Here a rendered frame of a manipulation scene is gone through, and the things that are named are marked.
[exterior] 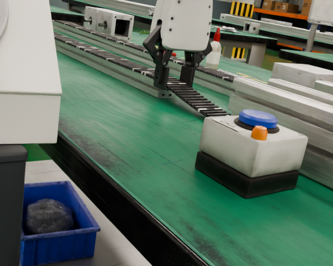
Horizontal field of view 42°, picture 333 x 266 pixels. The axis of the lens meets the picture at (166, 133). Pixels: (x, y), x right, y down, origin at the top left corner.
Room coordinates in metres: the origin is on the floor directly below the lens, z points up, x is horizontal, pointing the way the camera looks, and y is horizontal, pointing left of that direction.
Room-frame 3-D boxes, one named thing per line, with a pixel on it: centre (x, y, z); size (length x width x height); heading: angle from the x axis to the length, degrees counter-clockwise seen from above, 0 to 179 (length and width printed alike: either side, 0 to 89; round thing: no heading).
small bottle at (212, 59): (1.24, -0.10, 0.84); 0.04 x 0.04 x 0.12
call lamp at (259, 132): (0.39, -0.09, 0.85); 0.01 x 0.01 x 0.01
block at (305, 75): (0.76, -0.22, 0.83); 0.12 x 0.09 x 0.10; 129
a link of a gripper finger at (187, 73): (0.78, -0.03, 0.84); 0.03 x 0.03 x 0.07; 39
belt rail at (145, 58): (1.26, 0.17, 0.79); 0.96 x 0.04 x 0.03; 39
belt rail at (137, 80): (1.14, 0.32, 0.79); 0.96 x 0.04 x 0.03; 39
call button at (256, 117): (0.44, -0.09, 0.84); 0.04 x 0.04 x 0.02
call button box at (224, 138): (0.44, -0.10, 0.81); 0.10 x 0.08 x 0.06; 129
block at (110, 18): (1.57, 0.26, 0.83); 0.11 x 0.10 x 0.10; 131
